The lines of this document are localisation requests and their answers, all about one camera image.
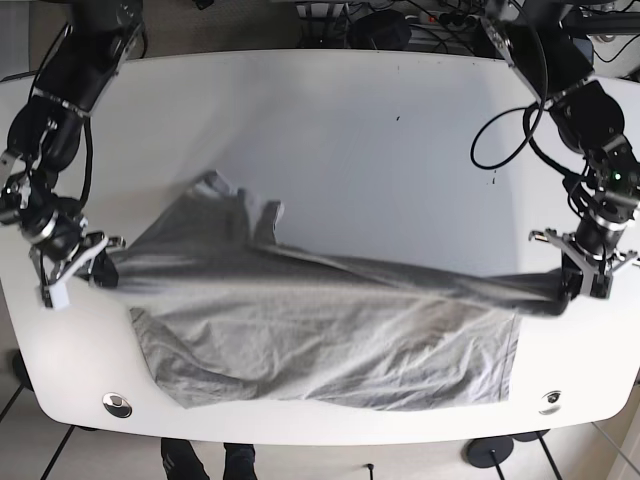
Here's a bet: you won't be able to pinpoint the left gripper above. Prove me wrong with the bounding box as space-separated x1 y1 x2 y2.
528 229 639 300

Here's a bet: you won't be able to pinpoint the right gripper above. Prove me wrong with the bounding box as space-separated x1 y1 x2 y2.
29 231 126 289

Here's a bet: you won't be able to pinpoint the heather grey T-shirt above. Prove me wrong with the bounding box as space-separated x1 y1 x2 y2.
112 172 568 411

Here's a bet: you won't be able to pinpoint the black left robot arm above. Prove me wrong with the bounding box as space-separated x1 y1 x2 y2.
481 1 639 299

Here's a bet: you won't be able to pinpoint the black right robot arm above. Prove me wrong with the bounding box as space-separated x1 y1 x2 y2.
1 1 144 288

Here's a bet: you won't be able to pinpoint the left silver table grommet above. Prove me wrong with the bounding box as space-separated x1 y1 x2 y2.
102 392 133 419

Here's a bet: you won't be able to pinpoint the silver table grommet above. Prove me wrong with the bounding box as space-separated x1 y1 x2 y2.
536 390 563 416
102 392 133 419

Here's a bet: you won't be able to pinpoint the right silver table grommet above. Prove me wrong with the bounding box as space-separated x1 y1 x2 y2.
536 390 563 416

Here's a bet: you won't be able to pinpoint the black round stand base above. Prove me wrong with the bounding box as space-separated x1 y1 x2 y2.
463 436 514 469

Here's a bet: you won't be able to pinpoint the black trousers of person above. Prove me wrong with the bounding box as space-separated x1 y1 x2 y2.
160 437 258 480

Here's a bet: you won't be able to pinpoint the black power adapter box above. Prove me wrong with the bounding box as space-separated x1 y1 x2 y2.
347 10 412 51

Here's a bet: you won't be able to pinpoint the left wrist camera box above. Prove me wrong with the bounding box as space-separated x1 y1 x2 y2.
590 274 613 300

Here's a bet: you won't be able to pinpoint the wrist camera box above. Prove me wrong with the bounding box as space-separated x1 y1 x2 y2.
41 283 70 311
590 274 613 300

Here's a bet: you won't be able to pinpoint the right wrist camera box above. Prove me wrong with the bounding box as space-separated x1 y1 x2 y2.
41 283 70 311

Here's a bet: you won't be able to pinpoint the tangled black cables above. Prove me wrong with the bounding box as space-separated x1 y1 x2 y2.
294 0 640 66

